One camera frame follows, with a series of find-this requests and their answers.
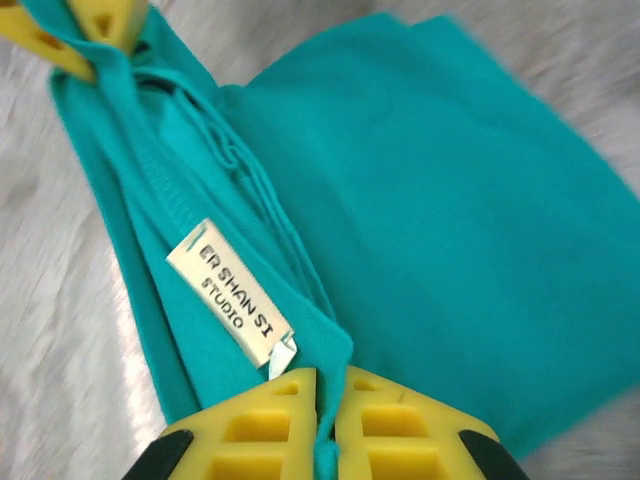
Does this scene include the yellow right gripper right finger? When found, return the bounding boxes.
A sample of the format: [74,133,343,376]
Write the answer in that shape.
[330,364,529,480]

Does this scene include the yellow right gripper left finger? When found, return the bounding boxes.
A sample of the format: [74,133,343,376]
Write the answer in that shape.
[124,366,322,480]

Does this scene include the teal t-shirt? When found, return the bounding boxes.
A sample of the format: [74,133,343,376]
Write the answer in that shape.
[47,0,640,480]

